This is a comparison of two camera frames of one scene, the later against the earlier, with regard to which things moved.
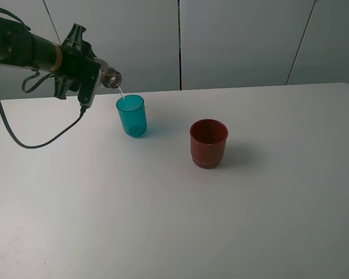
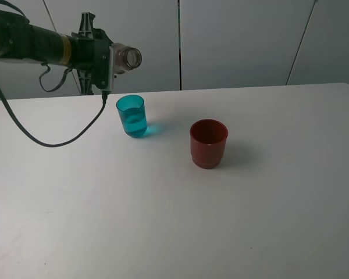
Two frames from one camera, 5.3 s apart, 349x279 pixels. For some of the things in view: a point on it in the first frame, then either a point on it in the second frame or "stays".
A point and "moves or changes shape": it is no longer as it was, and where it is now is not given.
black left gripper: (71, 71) -> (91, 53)
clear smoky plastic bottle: (109, 77) moves or changes shape
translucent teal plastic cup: (132, 113) stays
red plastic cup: (207, 138) stays
